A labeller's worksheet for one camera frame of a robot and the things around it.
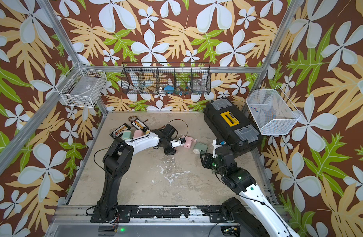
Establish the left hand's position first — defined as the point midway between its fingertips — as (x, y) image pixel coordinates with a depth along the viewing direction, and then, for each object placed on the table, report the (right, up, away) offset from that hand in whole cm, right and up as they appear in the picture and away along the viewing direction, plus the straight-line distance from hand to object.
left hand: (174, 146), depth 99 cm
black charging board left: (-41, +10, +9) cm, 43 cm away
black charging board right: (-27, +14, +12) cm, 32 cm away
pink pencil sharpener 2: (-25, +9, +3) cm, 27 cm away
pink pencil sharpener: (+9, +2, -5) cm, 10 cm away
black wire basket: (-4, +46, -1) cm, 46 cm away
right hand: (+15, -1, -24) cm, 28 cm away
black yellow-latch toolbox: (+34, +16, -8) cm, 39 cm away
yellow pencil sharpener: (-18, +10, +1) cm, 21 cm away
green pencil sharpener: (+17, -1, -5) cm, 18 cm away
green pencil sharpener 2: (-32, +8, 0) cm, 33 cm away
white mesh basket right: (+58, +21, -15) cm, 64 cm away
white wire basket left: (-54, +37, -12) cm, 67 cm away
